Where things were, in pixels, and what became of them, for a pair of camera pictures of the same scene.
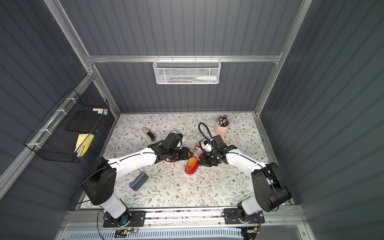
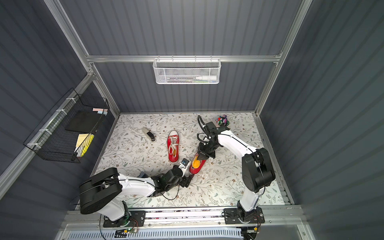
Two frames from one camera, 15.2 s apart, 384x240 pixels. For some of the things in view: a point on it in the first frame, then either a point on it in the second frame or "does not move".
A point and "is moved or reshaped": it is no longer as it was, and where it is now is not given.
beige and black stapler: (148, 134) does not move
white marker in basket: (206, 77) does not move
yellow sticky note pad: (84, 142) does not move
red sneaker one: (192, 164) does not move
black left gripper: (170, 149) to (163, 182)
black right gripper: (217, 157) to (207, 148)
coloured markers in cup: (222, 121) does not move
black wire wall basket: (62, 135) does not move
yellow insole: (193, 161) is moved or reshaped
